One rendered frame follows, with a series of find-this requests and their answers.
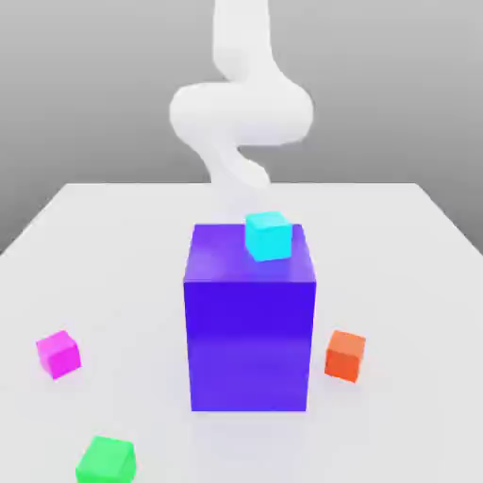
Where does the small green cube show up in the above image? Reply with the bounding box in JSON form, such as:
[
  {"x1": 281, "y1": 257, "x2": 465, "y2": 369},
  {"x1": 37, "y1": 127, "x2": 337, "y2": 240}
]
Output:
[{"x1": 75, "y1": 435, "x2": 136, "y2": 483}]

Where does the large purple box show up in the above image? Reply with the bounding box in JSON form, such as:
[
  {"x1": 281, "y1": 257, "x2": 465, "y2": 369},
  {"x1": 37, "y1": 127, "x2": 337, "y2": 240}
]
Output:
[{"x1": 182, "y1": 223, "x2": 317, "y2": 413}]

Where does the small orange cube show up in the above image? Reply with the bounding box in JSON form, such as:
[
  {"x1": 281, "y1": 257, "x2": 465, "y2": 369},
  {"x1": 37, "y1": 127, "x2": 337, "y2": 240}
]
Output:
[{"x1": 324, "y1": 329, "x2": 367, "y2": 384}]

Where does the small cyan cube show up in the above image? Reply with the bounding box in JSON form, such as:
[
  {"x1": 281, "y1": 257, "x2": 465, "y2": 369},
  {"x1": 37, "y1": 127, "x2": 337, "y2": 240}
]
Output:
[{"x1": 243, "y1": 210, "x2": 294, "y2": 263}]

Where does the small magenta cube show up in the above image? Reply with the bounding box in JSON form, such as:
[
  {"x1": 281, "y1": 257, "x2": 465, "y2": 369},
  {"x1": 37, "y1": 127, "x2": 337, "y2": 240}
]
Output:
[{"x1": 35, "y1": 329, "x2": 83, "y2": 380}]

